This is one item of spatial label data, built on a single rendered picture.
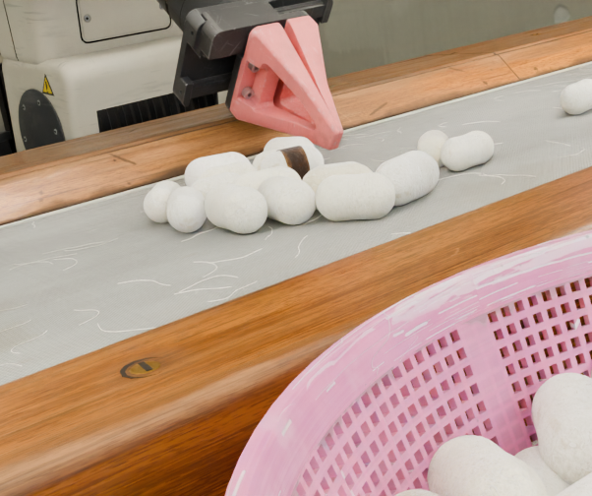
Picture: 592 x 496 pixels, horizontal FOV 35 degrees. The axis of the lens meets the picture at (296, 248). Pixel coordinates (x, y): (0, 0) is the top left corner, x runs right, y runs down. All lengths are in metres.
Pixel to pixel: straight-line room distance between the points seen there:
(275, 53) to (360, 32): 2.42
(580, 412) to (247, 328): 0.08
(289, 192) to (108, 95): 0.65
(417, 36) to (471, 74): 2.05
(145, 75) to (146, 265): 0.68
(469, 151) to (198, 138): 0.21
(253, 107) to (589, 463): 0.42
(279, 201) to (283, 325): 0.19
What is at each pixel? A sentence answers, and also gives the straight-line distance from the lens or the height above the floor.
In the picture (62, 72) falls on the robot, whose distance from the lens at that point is 1.05.
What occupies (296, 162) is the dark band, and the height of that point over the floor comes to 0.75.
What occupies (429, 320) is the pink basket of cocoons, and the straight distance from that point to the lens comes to 0.23.
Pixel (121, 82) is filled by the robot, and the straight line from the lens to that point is 1.07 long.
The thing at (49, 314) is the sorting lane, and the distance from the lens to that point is 0.38.
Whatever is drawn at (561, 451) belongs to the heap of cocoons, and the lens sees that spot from 0.22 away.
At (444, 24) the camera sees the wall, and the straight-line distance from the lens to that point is 2.75.
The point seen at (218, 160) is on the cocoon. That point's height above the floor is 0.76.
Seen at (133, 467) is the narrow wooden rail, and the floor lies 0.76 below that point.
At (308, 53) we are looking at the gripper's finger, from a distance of 0.58.
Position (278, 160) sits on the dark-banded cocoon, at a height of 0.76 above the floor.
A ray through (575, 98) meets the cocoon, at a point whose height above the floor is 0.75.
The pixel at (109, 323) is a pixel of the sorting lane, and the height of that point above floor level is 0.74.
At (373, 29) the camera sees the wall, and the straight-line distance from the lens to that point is 2.94.
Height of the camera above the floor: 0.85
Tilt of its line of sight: 16 degrees down
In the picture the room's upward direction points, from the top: 9 degrees counter-clockwise
